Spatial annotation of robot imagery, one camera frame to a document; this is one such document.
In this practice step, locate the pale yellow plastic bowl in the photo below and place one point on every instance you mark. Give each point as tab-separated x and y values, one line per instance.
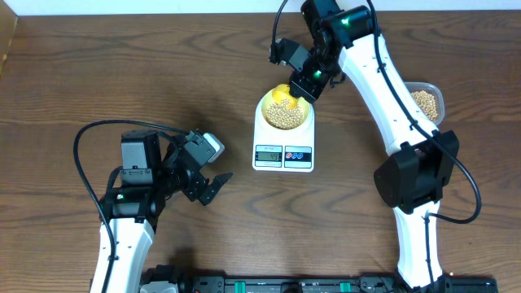
267	100

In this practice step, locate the white digital kitchen scale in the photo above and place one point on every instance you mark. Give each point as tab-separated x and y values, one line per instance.
283	150

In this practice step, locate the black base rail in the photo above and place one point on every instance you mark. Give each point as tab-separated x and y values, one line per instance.
317	284

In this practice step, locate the soybeans in bowl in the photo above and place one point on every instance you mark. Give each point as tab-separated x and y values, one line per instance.
281	118

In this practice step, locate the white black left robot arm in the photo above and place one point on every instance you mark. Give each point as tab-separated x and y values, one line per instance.
154	167

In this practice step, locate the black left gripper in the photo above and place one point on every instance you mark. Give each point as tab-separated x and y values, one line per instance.
213	187

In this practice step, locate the yellow plastic measuring scoop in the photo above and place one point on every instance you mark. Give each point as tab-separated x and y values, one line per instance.
281	95

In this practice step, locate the clear plastic container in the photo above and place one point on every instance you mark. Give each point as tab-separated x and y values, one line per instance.
431	89

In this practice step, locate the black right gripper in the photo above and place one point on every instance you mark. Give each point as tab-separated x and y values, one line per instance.
305	89

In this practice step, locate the brown cardboard board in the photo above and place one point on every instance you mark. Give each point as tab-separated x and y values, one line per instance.
8	23

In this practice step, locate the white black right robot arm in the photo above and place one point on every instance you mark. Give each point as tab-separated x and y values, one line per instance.
350	45

